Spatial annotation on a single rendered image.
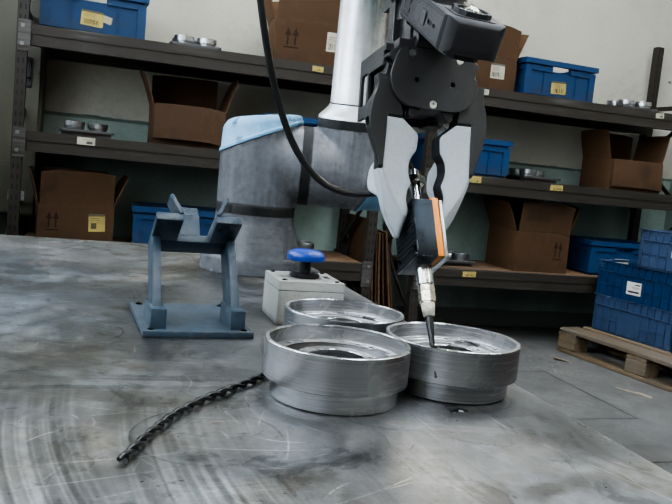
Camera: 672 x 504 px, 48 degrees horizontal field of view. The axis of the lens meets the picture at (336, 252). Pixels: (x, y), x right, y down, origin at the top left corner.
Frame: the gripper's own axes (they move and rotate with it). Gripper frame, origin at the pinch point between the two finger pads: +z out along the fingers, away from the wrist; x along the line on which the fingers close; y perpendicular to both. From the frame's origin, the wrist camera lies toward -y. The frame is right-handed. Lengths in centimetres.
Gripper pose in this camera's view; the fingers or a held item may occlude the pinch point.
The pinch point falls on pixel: (420, 222)
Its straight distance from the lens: 59.2
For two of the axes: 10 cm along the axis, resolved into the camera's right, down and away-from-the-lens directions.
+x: -9.6, -0.8, -2.8
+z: -0.7, 10.0, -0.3
